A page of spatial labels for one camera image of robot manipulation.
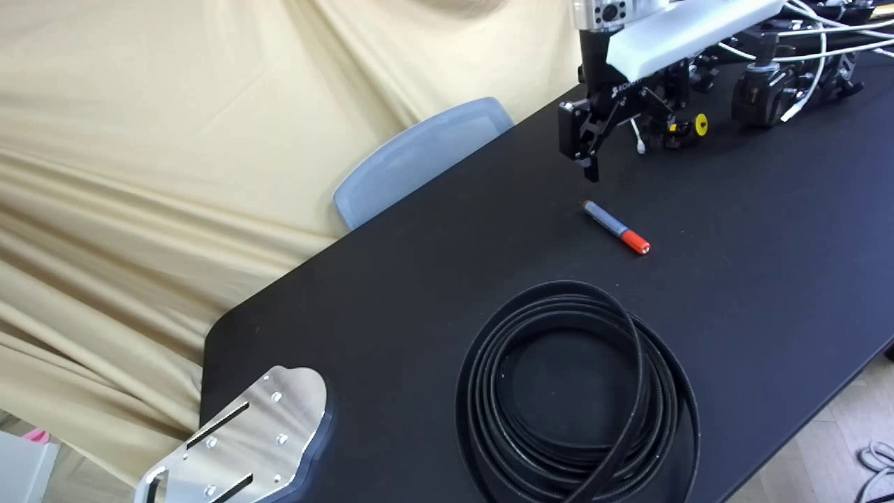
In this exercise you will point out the silver metal bracket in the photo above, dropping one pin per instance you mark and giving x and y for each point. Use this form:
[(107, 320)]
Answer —
[(265, 433)]

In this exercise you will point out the black clamp with yellow knob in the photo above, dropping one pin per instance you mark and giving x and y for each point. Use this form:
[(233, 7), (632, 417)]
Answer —
[(698, 125)]

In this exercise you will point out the beige cloth backdrop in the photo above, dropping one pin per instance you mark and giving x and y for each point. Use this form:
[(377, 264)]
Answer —
[(174, 175)]

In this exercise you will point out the white box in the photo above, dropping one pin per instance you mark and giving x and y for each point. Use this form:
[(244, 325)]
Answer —
[(24, 471)]

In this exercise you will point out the pink object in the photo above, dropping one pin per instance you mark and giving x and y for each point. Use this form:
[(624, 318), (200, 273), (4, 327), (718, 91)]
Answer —
[(36, 436)]

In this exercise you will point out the black clamp mount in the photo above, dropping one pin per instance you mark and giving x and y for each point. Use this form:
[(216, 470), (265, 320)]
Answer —
[(765, 94)]

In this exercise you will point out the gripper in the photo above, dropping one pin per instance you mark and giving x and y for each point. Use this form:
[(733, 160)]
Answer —
[(595, 66)]

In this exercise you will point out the grey marker with red cap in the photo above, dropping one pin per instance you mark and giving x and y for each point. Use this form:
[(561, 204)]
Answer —
[(614, 226)]

